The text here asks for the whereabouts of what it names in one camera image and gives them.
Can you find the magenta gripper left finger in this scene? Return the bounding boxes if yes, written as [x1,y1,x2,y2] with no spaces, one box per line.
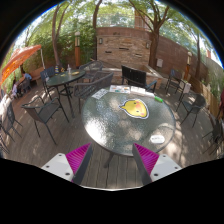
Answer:
[42,143,92,185]

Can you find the dark wicker chair behind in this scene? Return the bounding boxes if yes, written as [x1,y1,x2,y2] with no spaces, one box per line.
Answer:
[79,60,103,81]

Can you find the stone brick wall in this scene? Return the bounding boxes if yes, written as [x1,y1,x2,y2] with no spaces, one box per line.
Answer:
[95,26,214,80]

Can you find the orange patio umbrella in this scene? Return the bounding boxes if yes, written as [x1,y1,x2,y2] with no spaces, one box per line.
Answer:
[0,45,41,83]

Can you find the wooden lamp post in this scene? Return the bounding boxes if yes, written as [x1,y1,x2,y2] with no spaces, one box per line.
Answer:
[75,31,80,68]

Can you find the dark wicker chair near table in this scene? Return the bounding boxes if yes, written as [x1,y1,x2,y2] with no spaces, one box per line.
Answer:
[74,71,113,104]

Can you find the round glass patio table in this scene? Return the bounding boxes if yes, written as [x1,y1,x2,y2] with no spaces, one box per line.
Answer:
[82,89,176,158]

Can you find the white paper sheets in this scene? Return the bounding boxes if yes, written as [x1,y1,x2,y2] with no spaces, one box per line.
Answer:
[130,86,155,98]

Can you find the colourful booklet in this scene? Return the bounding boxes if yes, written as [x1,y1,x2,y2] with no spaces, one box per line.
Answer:
[109,85,130,94]

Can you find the green marker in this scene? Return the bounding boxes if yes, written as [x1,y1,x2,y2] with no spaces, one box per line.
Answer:
[154,96,163,103]

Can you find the dark patio chair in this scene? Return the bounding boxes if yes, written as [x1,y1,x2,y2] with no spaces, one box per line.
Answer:
[179,93,206,117]
[21,96,68,144]

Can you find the black bench chair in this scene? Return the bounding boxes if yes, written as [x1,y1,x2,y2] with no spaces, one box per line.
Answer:
[121,65,157,93]

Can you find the dark patio chair left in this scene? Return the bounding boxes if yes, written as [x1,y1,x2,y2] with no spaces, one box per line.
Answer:
[21,96,68,144]

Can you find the dark chair behind left table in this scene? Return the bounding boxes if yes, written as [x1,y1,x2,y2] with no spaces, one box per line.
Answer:
[40,66,55,94]

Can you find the dark chair far right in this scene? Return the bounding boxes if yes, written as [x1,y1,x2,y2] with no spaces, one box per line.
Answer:
[165,69,185,91]

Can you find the dark patio chair right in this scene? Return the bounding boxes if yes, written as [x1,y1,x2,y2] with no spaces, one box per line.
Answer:
[179,93,206,117]

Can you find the seated person in blue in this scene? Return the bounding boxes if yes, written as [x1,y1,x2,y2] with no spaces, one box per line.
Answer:
[19,71,32,93]

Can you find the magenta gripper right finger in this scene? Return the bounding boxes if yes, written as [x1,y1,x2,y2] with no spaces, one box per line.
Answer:
[132,143,181,185]

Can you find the white printed paper sheet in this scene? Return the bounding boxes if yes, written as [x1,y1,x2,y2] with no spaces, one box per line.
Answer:
[91,89,108,100]

